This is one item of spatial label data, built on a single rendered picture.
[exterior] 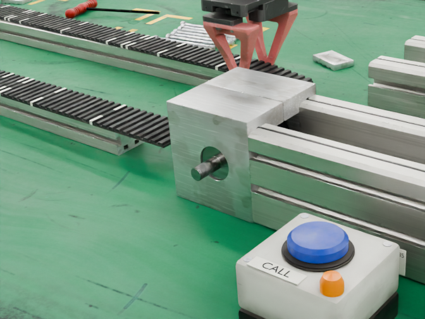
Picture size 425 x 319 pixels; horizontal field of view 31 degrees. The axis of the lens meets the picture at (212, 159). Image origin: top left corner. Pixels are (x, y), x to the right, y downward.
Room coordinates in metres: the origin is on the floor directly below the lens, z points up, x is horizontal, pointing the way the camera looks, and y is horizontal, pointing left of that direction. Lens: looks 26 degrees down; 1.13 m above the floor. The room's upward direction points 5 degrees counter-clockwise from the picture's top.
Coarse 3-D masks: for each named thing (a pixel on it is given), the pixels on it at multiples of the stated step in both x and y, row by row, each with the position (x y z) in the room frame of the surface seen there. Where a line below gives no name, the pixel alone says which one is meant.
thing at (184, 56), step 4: (196, 48) 0.95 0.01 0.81; (200, 48) 0.95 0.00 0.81; (208, 48) 0.95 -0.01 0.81; (188, 52) 0.94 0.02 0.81; (192, 52) 0.94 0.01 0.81; (196, 52) 0.93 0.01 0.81; (200, 52) 0.94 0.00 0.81; (176, 56) 0.92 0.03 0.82; (180, 56) 0.92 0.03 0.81; (184, 56) 0.92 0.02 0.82; (188, 56) 0.92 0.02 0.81; (176, 60) 0.92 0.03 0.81; (180, 60) 0.91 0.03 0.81; (184, 60) 0.91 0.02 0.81
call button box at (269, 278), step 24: (312, 216) 0.47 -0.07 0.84; (360, 240) 0.44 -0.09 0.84; (384, 240) 0.44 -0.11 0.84; (240, 264) 0.42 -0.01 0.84; (264, 264) 0.42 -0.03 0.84; (288, 264) 0.42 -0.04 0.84; (312, 264) 0.41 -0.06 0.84; (336, 264) 0.41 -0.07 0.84; (360, 264) 0.41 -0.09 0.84; (384, 264) 0.41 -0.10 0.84; (240, 288) 0.42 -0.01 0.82; (264, 288) 0.41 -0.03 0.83; (288, 288) 0.40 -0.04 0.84; (312, 288) 0.39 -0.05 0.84; (360, 288) 0.39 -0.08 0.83; (384, 288) 0.41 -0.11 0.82; (240, 312) 0.42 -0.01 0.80; (264, 312) 0.41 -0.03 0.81; (288, 312) 0.40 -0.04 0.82; (312, 312) 0.38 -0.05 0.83; (336, 312) 0.37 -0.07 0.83; (360, 312) 0.39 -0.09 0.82; (384, 312) 0.41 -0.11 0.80
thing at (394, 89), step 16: (416, 48) 0.75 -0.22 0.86; (384, 64) 0.70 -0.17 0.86; (400, 64) 0.70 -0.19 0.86; (416, 64) 0.69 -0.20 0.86; (384, 80) 0.70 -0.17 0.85; (400, 80) 0.68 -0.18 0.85; (416, 80) 0.67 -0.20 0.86; (368, 96) 0.71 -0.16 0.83; (384, 96) 0.70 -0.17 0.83; (400, 96) 0.68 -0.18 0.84; (416, 96) 0.67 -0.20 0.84; (400, 112) 0.68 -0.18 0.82; (416, 112) 0.67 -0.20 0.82
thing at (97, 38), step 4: (108, 32) 1.05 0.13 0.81; (112, 32) 1.05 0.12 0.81; (116, 32) 1.05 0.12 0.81; (120, 32) 1.05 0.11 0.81; (96, 36) 1.04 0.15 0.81; (100, 36) 1.04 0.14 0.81; (104, 36) 1.04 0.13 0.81; (108, 36) 1.04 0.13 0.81; (92, 40) 1.03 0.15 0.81; (96, 40) 1.03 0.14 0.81; (100, 40) 1.02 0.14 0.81
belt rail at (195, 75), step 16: (0, 32) 1.18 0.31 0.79; (16, 32) 1.16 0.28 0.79; (32, 32) 1.12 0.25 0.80; (48, 32) 1.10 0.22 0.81; (48, 48) 1.10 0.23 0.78; (64, 48) 1.08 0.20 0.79; (80, 48) 1.06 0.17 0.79; (96, 48) 1.03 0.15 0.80; (112, 48) 1.01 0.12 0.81; (112, 64) 1.01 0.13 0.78; (128, 64) 0.99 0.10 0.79; (144, 64) 0.98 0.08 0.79; (160, 64) 0.95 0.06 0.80; (176, 64) 0.93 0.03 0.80; (176, 80) 0.93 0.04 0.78; (192, 80) 0.91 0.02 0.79; (208, 80) 0.89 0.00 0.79
